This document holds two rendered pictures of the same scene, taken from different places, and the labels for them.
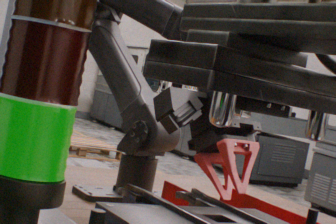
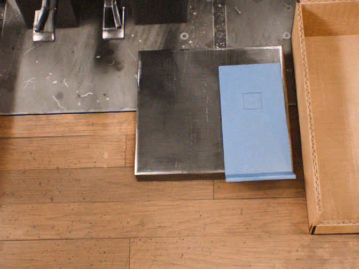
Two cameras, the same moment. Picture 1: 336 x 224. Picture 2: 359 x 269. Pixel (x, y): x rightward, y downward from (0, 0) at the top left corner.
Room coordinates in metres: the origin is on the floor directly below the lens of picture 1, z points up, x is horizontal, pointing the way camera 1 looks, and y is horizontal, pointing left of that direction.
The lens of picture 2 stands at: (0.90, 0.36, 1.58)
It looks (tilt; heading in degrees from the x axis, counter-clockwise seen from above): 63 degrees down; 222
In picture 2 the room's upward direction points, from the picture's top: 8 degrees counter-clockwise
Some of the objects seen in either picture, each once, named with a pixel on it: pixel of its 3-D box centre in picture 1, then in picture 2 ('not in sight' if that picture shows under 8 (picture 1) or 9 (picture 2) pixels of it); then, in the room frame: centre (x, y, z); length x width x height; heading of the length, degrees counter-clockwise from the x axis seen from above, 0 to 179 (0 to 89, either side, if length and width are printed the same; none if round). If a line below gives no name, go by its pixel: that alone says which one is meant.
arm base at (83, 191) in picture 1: (136, 176); not in sight; (0.95, 0.04, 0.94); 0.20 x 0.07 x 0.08; 125
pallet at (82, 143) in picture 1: (67, 144); not in sight; (7.25, 1.24, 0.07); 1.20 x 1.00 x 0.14; 123
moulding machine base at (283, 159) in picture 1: (178, 120); not in sight; (9.89, -0.13, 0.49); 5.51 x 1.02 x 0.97; 31
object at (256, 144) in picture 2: not in sight; (254, 119); (0.60, 0.20, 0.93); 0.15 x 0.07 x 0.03; 36
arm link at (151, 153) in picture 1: (148, 139); not in sight; (0.94, 0.03, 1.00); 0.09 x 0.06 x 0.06; 145
